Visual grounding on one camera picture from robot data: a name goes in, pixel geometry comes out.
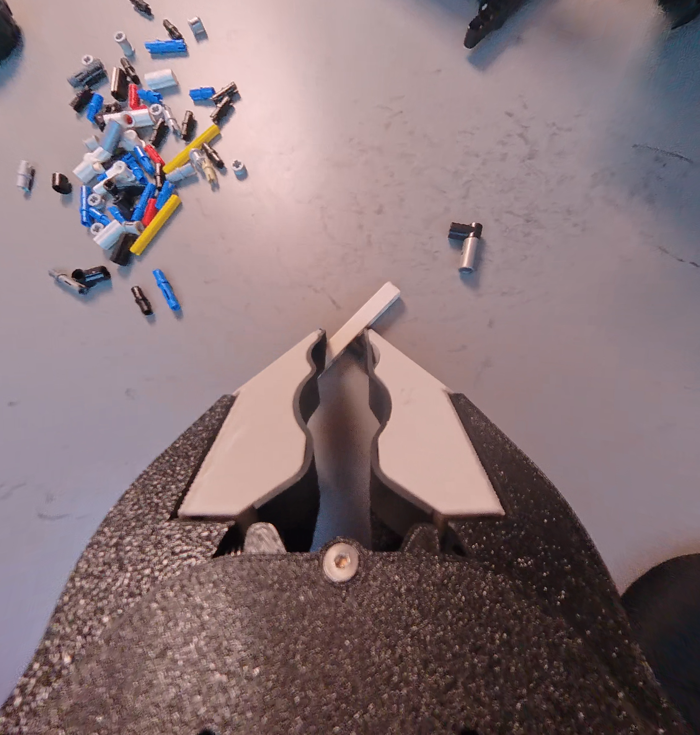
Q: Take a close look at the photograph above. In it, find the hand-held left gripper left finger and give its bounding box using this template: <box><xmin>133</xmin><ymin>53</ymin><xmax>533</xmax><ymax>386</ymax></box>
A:
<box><xmin>179</xmin><ymin>330</ymin><xmax>330</xmax><ymax>524</ymax></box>

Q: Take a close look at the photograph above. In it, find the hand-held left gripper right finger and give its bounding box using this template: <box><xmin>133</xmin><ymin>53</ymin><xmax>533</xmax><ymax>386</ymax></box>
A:
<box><xmin>364</xmin><ymin>330</ymin><xmax>508</xmax><ymax>523</ymax></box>

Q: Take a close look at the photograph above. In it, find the long white brick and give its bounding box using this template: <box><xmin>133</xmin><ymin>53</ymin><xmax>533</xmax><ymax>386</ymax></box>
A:
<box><xmin>310</xmin><ymin>282</ymin><xmax>403</xmax><ymax>554</ymax></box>

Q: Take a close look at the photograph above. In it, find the toy brick vehicle model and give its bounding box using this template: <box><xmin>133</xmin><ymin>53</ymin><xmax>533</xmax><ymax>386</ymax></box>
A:
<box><xmin>463</xmin><ymin>0</ymin><xmax>560</xmax><ymax>50</ymax></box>

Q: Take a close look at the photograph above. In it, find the grey desk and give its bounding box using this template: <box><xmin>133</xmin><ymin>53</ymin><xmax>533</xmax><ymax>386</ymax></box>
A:
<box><xmin>0</xmin><ymin>0</ymin><xmax>700</xmax><ymax>735</ymax></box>

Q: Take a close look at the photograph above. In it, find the black connector with grey pin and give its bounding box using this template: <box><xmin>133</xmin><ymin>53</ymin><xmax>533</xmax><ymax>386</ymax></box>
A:
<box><xmin>447</xmin><ymin>219</ymin><xmax>486</xmax><ymax>275</ymax></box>

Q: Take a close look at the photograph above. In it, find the pile of small brick parts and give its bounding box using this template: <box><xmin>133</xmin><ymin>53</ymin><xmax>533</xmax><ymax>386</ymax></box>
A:
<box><xmin>15</xmin><ymin>10</ymin><xmax>250</xmax><ymax>319</ymax></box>

